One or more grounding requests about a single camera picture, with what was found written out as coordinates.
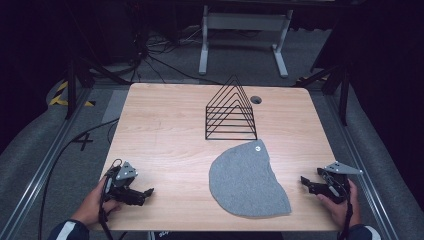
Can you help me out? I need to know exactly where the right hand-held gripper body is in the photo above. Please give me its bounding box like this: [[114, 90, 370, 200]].
[[308, 161, 364, 205]]

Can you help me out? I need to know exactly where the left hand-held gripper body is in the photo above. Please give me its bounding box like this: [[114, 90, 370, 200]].
[[103, 159, 146, 207]]

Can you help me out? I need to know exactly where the grey felt bag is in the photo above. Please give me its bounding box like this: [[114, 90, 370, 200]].
[[208, 139, 293, 219]]

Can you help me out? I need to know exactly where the black wire file rack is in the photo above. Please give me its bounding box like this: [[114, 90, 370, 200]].
[[204, 74, 259, 141]]

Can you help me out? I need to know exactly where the person's right hand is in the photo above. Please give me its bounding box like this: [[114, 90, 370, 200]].
[[315, 179, 362, 231]]

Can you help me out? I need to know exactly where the person's left hand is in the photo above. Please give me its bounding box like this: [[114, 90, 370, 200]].
[[71, 176, 124, 231]]

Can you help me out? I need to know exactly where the black tripod stand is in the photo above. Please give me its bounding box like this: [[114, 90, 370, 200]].
[[64, 56, 131, 120], [293, 64, 350, 127]]

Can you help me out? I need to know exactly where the yellow black hazard tape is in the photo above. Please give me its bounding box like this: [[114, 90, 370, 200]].
[[49, 80, 97, 108]]

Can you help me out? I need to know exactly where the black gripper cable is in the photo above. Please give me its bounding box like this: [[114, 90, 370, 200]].
[[98, 176, 115, 240], [339, 179, 354, 240]]

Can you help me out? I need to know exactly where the aluminium floor rail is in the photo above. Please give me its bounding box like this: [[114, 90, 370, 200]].
[[0, 86, 93, 240], [324, 93, 401, 240]]

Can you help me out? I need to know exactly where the black cable on floor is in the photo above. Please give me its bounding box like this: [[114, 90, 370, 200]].
[[37, 117, 120, 240]]

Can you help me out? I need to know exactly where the bundle of black cables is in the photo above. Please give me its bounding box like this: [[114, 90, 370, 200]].
[[131, 19, 223, 86]]

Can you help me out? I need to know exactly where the white metal desk frame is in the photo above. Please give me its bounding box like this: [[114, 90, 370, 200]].
[[198, 4, 294, 79]]

